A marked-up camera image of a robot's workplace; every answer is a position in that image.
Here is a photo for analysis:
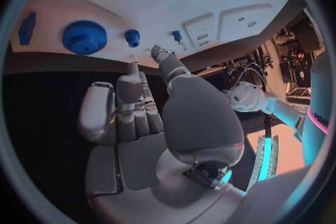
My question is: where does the small blue peg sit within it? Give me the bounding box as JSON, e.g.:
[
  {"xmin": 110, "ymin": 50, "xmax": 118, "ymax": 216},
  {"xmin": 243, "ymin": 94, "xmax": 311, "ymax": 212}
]
[{"xmin": 171, "ymin": 30, "xmax": 183, "ymax": 43}]

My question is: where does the glowing light bar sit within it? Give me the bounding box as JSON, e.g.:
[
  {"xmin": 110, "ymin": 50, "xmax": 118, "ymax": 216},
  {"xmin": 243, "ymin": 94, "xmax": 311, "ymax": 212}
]
[{"xmin": 245, "ymin": 134, "xmax": 281, "ymax": 192}]

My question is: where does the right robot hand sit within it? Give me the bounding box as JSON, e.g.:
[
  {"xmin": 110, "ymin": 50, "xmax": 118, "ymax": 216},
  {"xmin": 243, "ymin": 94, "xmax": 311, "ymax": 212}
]
[{"xmin": 77, "ymin": 45, "xmax": 248, "ymax": 224}]

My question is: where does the white task board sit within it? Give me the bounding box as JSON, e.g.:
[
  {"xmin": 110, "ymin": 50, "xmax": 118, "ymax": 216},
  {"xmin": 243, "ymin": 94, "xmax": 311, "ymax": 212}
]
[{"xmin": 10, "ymin": 0, "xmax": 299, "ymax": 66}]

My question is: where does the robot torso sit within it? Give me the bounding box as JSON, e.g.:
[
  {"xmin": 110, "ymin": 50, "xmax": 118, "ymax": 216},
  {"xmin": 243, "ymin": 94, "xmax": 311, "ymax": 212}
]
[{"xmin": 301, "ymin": 49, "xmax": 332, "ymax": 167}]

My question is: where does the small blue gear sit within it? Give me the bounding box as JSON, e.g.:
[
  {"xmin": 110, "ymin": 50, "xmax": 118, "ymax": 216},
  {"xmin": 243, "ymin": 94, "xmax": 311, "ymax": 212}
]
[{"xmin": 124, "ymin": 29, "xmax": 141, "ymax": 48}]

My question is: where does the large blue gear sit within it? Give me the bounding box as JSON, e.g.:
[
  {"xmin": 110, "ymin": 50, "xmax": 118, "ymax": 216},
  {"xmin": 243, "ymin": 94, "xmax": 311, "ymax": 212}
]
[{"xmin": 62, "ymin": 20, "xmax": 108, "ymax": 56}]

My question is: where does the white cable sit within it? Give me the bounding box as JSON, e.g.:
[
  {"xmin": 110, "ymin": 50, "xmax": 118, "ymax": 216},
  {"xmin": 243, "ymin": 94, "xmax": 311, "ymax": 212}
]
[
  {"xmin": 236, "ymin": 62, "xmax": 267, "ymax": 82},
  {"xmin": 242, "ymin": 68, "xmax": 267, "ymax": 87}
]

